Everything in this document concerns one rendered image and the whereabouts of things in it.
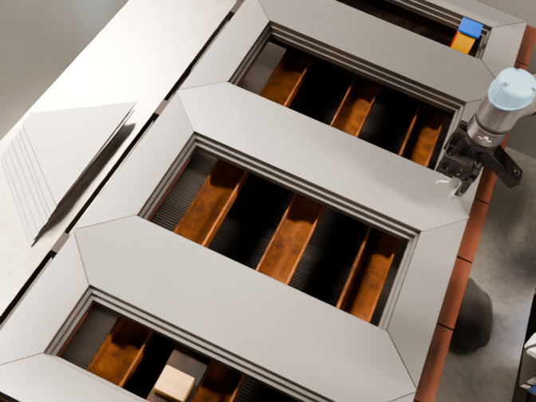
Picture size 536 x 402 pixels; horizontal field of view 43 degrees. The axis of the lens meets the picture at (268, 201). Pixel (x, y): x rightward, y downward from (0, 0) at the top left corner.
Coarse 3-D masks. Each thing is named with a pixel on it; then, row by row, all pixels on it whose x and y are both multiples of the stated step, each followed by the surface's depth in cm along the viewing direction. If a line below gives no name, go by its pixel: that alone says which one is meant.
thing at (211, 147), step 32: (384, 0) 200; (416, 0) 197; (288, 32) 181; (352, 64) 179; (416, 96) 178; (448, 96) 175; (448, 128) 174; (224, 160) 157; (256, 160) 154; (160, 192) 148; (320, 192) 153; (384, 224) 152; (96, 288) 130; (160, 320) 129; (384, 320) 138; (224, 352) 128; (288, 384) 126
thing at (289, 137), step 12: (288, 108) 163; (288, 120) 161; (300, 120) 162; (312, 120) 162; (276, 132) 159; (288, 132) 159; (300, 132) 160; (276, 144) 157; (288, 144) 157; (300, 144) 158; (264, 156) 154; (276, 156) 155; (288, 156) 155; (288, 168) 153
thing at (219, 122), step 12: (228, 84) 165; (228, 96) 163; (240, 96) 163; (252, 96) 164; (216, 108) 160; (228, 108) 160; (240, 108) 161; (204, 120) 157; (216, 120) 158; (228, 120) 158; (204, 132) 155; (216, 132) 156; (228, 132) 156
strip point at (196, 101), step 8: (192, 88) 162; (200, 88) 163; (208, 88) 163; (216, 88) 164; (184, 96) 161; (192, 96) 161; (200, 96) 161; (208, 96) 162; (216, 96) 162; (184, 104) 159; (192, 104) 159; (200, 104) 160; (208, 104) 160; (192, 112) 158; (200, 112) 158; (192, 120) 157; (192, 128) 155
